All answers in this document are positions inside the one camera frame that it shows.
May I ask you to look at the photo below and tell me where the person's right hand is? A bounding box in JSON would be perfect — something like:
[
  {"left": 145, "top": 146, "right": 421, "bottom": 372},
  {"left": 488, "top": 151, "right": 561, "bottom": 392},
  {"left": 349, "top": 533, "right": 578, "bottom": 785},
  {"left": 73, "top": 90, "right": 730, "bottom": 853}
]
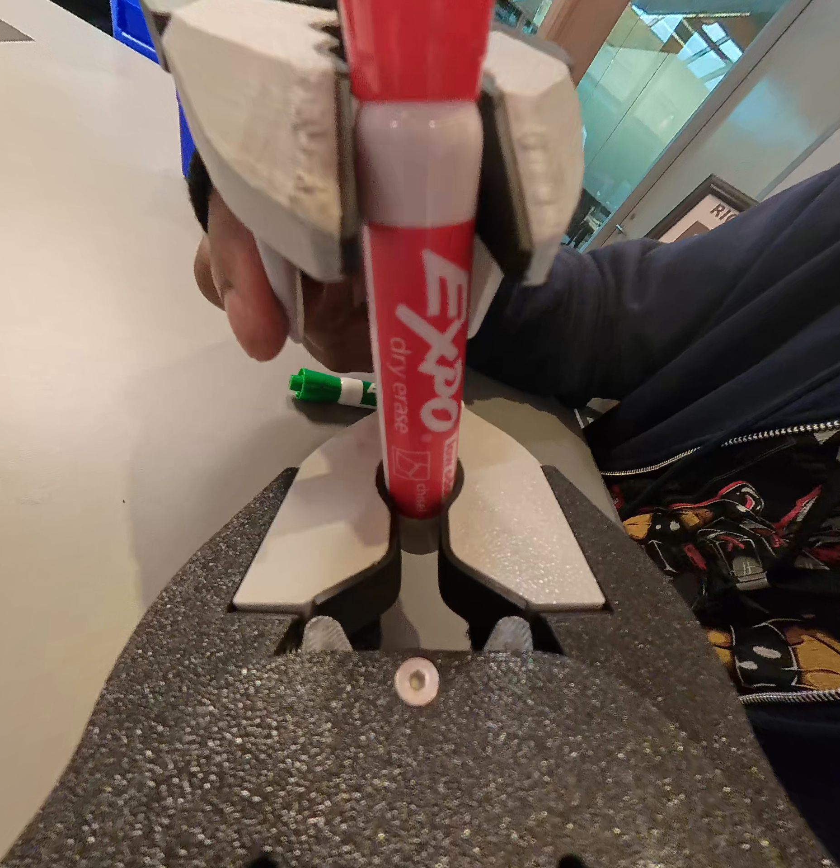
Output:
[{"left": 191, "top": 190, "right": 376, "bottom": 375}]

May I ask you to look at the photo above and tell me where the dark picture frame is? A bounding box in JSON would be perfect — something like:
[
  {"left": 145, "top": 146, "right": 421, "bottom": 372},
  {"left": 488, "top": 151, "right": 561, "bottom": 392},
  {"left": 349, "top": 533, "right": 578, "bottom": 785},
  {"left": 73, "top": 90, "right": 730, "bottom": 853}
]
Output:
[{"left": 645, "top": 174, "right": 760, "bottom": 245}]

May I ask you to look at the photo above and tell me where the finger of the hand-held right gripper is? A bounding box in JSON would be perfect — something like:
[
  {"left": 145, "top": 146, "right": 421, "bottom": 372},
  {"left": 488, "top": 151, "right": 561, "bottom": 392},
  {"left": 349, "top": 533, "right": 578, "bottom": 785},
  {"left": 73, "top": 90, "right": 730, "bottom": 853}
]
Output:
[
  {"left": 475, "top": 30, "right": 588, "bottom": 286},
  {"left": 157, "top": 0, "right": 358, "bottom": 284}
]

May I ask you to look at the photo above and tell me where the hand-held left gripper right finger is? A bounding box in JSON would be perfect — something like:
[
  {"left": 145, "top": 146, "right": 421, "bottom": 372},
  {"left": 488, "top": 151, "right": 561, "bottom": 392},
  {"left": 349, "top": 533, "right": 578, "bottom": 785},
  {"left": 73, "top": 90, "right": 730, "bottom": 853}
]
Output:
[{"left": 438, "top": 407, "right": 607, "bottom": 633}]

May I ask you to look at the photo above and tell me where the printed graphic shirt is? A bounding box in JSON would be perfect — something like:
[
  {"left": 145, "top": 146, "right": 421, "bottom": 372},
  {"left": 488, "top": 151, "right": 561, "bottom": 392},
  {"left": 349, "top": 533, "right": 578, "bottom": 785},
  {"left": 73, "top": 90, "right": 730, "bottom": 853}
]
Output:
[{"left": 599, "top": 424, "right": 840, "bottom": 706}]

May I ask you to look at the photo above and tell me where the red whiteboard marker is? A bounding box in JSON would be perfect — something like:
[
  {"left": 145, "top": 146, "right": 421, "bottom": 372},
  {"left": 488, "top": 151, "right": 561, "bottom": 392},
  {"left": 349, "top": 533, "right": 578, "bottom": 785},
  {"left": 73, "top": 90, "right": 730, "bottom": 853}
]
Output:
[{"left": 337, "top": 0, "right": 497, "bottom": 522}]

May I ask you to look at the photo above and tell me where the person's right forearm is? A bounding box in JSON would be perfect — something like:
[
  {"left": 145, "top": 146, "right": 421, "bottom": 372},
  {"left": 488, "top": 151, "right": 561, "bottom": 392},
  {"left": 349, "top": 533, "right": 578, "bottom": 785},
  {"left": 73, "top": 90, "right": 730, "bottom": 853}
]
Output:
[{"left": 466, "top": 155, "right": 840, "bottom": 408}]

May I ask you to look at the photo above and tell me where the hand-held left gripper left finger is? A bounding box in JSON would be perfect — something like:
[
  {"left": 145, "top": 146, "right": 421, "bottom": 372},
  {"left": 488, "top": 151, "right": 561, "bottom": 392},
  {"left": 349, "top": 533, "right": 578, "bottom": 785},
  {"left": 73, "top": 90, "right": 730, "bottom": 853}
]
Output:
[{"left": 232, "top": 414, "right": 402, "bottom": 626}]

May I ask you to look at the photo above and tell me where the green whiteboard marker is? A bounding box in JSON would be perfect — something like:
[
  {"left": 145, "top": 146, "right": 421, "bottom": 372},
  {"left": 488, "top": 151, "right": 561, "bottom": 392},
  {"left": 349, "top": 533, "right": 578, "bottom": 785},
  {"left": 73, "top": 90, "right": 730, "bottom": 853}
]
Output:
[{"left": 289, "top": 368, "right": 379, "bottom": 410}]

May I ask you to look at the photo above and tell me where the blue plastic bin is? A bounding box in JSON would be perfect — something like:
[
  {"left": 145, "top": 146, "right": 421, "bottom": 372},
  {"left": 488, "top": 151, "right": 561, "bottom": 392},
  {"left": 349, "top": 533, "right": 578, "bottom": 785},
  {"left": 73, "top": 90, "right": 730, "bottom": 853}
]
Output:
[{"left": 108, "top": 0, "right": 190, "bottom": 177}]

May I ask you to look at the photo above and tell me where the wooden post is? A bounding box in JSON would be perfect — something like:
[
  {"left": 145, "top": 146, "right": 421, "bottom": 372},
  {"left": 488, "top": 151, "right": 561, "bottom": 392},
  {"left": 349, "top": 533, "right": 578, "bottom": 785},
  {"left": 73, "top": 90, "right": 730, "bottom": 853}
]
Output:
[{"left": 538, "top": 0, "right": 638, "bottom": 85}]

